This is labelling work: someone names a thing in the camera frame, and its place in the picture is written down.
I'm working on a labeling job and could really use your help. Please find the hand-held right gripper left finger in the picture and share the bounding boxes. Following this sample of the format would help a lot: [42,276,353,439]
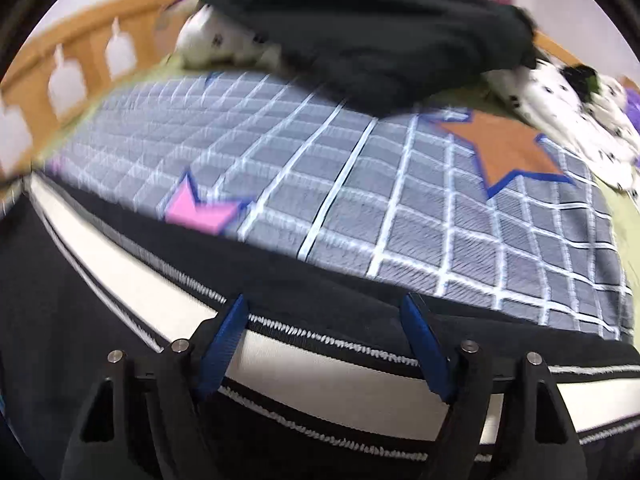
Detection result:
[62,294,249,480]

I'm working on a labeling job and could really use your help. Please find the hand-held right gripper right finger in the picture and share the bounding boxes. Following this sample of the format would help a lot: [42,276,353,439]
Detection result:
[400,292,588,480]

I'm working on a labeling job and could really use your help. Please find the black pants with white stripe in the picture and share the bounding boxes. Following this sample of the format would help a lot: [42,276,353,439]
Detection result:
[0,170,640,480]

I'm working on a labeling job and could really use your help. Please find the grey checked blanket with stars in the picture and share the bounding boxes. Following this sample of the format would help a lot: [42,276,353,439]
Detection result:
[30,70,636,346]

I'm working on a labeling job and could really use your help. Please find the white dotted quilt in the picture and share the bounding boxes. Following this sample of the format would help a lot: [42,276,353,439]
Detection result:
[177,5,640,193]

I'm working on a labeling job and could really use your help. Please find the small dark cloth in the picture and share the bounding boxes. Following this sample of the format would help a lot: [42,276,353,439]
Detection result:
[560,64,601,93]

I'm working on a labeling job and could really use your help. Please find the purple plush toy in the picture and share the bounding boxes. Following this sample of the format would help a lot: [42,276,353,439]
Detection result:
[622,85,640,171]

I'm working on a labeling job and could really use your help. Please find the black garment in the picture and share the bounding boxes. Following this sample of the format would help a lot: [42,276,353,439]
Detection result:
[197,0,538,116]

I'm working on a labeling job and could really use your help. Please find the wooden bed frame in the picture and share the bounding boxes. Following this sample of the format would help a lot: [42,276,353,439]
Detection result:
[0,0,640,181]

